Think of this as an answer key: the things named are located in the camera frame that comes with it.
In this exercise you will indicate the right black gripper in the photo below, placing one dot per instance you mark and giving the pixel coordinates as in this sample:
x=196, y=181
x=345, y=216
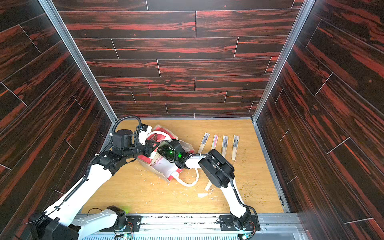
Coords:
x=167, y=148

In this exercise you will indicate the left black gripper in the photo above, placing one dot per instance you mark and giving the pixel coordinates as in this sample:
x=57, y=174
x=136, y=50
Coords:
x=148, y=147

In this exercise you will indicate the folding fan grey print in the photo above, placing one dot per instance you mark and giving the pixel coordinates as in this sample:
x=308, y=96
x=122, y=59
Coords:
x=203, y=142

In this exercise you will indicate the folding fan pink tassel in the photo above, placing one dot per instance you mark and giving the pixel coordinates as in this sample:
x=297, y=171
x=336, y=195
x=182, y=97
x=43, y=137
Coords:
x=214, y=142

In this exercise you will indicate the folding fan purple print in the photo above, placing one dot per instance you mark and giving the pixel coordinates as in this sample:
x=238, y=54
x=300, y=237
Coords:
x=225, y=143

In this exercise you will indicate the folding fan dark blue print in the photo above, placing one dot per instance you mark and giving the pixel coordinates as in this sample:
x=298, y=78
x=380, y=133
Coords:
x=235, y=147

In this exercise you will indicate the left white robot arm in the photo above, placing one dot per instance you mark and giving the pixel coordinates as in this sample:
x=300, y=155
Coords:
x=58, y=221

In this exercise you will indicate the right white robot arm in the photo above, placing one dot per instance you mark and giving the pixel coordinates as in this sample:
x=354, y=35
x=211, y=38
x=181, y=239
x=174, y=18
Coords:
x=219, y=171

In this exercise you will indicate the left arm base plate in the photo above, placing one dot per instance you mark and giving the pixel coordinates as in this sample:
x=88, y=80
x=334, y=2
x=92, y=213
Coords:
x=130, y=223

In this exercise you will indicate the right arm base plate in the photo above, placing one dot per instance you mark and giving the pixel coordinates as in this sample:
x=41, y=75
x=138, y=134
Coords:
x=231, y=223

